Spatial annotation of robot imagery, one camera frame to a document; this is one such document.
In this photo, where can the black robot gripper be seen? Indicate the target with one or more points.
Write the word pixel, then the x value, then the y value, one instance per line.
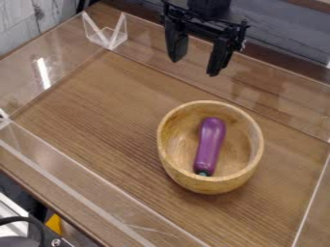
pixel 207 19

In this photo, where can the purple toy eggplant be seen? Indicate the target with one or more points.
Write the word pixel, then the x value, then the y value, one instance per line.
pixel 211 138

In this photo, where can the light wooden bowl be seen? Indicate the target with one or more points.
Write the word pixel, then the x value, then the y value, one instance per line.
pixel 239 155

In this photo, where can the clear acrylic corner bracket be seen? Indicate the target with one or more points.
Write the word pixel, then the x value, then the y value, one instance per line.
pixel 106 37

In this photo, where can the clear acrylic tray wall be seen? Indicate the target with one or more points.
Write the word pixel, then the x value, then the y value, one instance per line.
pixel 95 170

